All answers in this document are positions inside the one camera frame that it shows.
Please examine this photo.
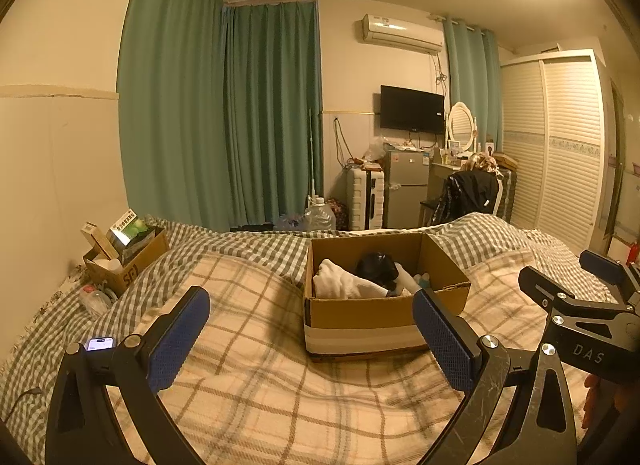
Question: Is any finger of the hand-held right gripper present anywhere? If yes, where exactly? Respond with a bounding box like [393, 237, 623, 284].
[579, 250, 640, 306]
[518, 266, 628, 316]

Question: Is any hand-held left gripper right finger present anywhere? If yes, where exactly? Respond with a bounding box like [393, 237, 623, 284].
[411, 289, 581, 465]

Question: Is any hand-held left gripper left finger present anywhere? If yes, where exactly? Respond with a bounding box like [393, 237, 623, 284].
[45, 286, 211, 465]

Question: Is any white tube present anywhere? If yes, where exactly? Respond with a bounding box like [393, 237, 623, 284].
[395, 265, 427, 296]

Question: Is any large cardboard box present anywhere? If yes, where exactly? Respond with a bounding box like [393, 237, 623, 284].
[302, 232, 472, 358]

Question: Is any black cloth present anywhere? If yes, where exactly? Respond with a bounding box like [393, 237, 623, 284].
[356, 252, 402, 292]

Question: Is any white cloth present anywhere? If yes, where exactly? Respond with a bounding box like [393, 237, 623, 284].
[314, 258, 397, 299]

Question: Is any person's right hand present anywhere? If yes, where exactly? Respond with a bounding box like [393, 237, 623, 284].
[581, 372, 604, 428]

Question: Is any small cardboard box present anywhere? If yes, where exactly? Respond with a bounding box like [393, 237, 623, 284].
[82, 225, 170, 296]

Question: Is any clear plastic bottle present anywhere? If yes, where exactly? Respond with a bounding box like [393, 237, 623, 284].
[79, 284, 120, 316]

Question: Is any silver suitcase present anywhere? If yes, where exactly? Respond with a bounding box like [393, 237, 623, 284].
[495, 168, 518, 223]

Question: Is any beige plaid blanket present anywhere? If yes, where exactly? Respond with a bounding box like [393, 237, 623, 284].
[107, 245, 601, 465]

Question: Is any black jacket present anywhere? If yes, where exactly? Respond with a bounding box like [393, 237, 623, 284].
[432, 170, 501, 226]

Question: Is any green checked blanket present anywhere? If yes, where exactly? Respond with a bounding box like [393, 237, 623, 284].
[0, 212, 621, 426]

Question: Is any white slatted wardrobe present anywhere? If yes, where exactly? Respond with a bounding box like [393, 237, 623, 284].
[500, 48, 618, 253]

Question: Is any green and white carton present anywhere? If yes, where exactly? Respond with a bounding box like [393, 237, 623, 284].
[110, 210, 151, 251]

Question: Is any beige carton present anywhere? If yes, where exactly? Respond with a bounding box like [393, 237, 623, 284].
[81, 222, 121, 262]

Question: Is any dark wooden chair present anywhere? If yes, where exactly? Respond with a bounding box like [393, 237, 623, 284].
[419, 175, 501, 227]

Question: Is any tan fluffy item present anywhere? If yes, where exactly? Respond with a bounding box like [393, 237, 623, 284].
[460, 152, 498, 176]

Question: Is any silver small fridge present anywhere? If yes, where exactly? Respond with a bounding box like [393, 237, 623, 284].
[382, 150, 431, 230]

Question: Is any white ribbed suitcase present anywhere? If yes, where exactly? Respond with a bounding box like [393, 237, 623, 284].
[347, 168, 386, 232]

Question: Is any dark patterned bag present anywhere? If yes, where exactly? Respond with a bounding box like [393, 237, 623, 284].
[325, 199, 350, 231]

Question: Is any white oval mirror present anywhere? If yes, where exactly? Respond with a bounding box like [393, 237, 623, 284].
[446, 102, 478, 153]

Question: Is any clear water jug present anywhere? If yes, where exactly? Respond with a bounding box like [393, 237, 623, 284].
[304, 196, 337, 232]

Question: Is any clear plastic bag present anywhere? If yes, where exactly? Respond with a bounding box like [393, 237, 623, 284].
[362, 135, 396, 163]

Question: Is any narrow green curtain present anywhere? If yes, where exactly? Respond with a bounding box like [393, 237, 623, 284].
[444, 18, 501, 146]

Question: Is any white pole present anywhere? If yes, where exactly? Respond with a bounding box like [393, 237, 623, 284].
[307, 108, 318, 203]

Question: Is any wide green curtain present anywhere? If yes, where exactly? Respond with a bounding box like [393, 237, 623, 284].
[116, 0, 231, 233]

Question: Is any white air conditioner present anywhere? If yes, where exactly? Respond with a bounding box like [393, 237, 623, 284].
[356, 14, 445, 55]

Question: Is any black charging cable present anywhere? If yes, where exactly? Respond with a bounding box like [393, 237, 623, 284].
[10, 386, 43, 416]

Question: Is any black wall television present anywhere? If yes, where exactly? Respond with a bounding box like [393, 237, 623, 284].
[380, 85, 446, 135]

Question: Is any black wall cable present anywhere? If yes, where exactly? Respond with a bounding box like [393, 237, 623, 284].
[334, 118, 351, 166]

